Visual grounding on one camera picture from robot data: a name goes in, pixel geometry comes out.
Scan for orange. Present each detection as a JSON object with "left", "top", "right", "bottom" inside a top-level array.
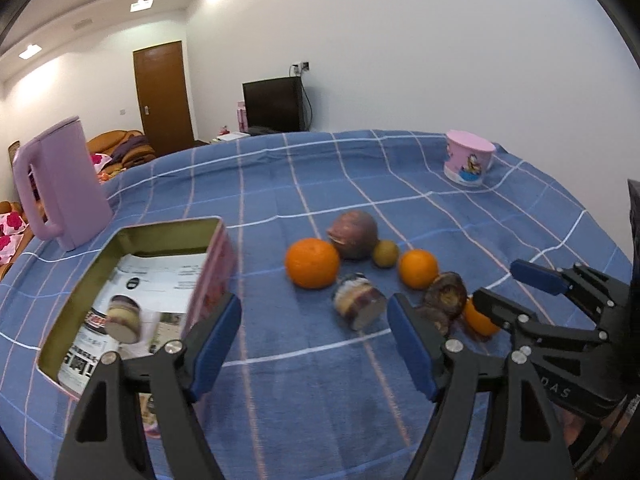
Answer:
[
  {"left": 462, "top": 296, "right": 502, "bottom": 337},
  {"left": 284, "top": 237, "right": 342, "bottom": 290},
  {"left": 397, "top": 249, "right": 440, "bottom": 291}
]

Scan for dark wrinkled passion fruit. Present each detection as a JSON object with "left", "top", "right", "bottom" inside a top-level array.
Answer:
[{"left": 417, "top": 271, "right": 468, "bottom": 337}]

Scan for purple cloth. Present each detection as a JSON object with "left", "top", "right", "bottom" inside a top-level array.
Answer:
[{"left": 112, "top": 135, "right": 151, "bottom": 161}]

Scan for low television cabinet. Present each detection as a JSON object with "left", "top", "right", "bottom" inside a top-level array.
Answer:
[{"left": 197, "top": 126, "right": 282, "bottom": 145}]

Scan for black power cable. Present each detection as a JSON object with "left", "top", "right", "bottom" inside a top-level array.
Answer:
[{"left": 299, "top": 72, "right": 314, "bottom": 131}]

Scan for round purple passion fruit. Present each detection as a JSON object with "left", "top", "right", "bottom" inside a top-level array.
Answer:
[{"left": 326, "top": 210, "right": 379, "bottom": 261}]

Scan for pink cartoon cup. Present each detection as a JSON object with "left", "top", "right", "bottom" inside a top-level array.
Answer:
[{"left": 443, "top": 140, "right": 496, "bottom": 187}]

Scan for brown wooden door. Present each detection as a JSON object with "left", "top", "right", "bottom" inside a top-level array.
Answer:
[{"left": 132, "top": 41, "right": 195, "bottom": 157}]

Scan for small yellow-green fruit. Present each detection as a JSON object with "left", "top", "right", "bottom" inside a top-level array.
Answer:
[{"left": 371, "top": 240, "right": 400, "bottom": 268}]

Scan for purple electric kettle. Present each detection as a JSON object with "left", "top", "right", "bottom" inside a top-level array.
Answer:
[{"left": 12, "top": 116, "right": 114, "bottom": 252}]

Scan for pink metal tin box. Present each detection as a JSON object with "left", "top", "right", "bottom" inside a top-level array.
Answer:
[{"left": 36, "top": 216, "right": 237, "bottom": 440}]

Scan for blue checkered tablecloth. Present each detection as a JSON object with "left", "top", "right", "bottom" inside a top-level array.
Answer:
[{"left": 0, "top": 130, "right": 636, "bottom": 480}]

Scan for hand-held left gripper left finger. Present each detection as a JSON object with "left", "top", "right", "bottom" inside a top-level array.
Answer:
[{"left": 54, "top": 291, "right": 243, "bottom": 480}]

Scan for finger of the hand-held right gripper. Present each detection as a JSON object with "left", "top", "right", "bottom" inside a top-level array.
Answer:
[
  {"left": 472, "top": 287, "right": 613, "bottom": 361},
  {"left": 510, "top": 258, "right": 632, "bottom": 333}
]

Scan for printed paper sheet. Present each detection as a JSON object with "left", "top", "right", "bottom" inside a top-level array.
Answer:
[{"left": 57, "top": 252, "right": 208, "bottom": 396}]

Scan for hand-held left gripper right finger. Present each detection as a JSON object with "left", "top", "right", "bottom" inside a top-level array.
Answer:
[{"left": 386, "top": 292, "right": 576, "bottom": 480}]

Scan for small glass jar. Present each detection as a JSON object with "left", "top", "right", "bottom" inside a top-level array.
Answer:
[
  {"left": 332, "top": 272, "right": 388, "bottom": 332},
  {"left": 104, "top": 294, "right": 146, "bottom": 345}
]

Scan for black television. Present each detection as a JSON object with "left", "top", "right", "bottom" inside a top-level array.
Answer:
[{"left": 242, "top": 77, "right": 307, "bottom": 133}]

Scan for pink cup lid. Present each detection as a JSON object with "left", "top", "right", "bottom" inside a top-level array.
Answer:
[{"left": 445, "top": 129, "right": 497, "bottom": 154}]

